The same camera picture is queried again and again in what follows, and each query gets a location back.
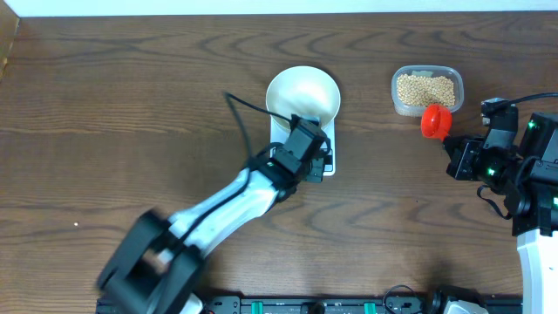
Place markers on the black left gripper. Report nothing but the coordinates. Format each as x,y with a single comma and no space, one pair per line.
316,174

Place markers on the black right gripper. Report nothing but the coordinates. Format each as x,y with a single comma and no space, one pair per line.
461,157

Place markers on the red measuring scoop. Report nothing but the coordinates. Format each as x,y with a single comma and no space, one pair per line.
436,122

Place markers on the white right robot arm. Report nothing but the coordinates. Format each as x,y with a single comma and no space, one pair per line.
526,177

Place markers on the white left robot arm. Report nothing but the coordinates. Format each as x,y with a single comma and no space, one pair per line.
158,263

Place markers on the white digital kitchen scale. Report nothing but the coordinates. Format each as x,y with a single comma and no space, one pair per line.
280,134

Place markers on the beige bowl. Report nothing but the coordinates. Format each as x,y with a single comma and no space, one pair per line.
305,91

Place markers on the soybeans in container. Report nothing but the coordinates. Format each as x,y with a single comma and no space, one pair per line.
422,91

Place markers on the clear plastic container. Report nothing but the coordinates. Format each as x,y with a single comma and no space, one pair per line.
430,71

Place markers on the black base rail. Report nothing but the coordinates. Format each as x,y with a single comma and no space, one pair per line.
398,299

